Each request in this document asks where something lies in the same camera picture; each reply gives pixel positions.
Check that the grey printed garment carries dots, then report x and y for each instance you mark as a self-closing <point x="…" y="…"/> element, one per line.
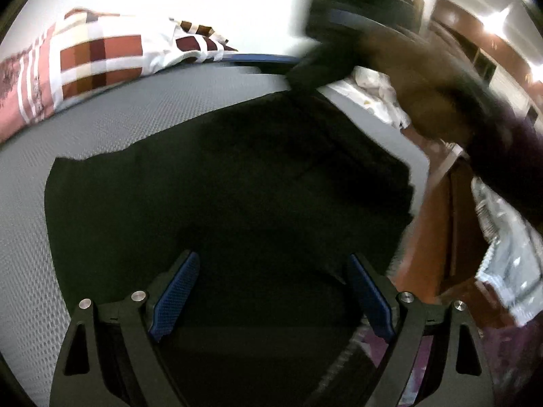
<point x="513" y="254"/>

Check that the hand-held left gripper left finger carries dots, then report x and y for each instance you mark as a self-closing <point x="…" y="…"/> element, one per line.
<point x="178" y="292"/>

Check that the red white checked pillow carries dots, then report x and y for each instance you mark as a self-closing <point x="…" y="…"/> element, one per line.
<point x="97" y="59"/>

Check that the wooden bed frame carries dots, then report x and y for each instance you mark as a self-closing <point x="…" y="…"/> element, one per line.
<point x="441" y="229"/>

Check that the black pants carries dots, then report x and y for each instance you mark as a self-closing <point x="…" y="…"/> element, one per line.
<point x="233" y="186"/>

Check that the purple floral garment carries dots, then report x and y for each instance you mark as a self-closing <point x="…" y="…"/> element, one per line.
<point x="422" y="369"/>

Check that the grey bed mat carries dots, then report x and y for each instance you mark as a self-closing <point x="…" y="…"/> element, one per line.
<point x="127" y="114"/>

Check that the wooden cabinet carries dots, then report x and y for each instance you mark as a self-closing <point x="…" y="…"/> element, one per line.
<point x="462" y="38"/>

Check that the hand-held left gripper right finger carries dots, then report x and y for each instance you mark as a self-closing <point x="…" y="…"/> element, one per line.
<point x="369" y="296"/>

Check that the person's right forearm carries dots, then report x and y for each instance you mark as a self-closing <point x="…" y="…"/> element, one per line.
<point x="432" y="93"/>

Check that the white printed cloth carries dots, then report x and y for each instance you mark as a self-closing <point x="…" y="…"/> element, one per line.
<point x="382" y="97"/>

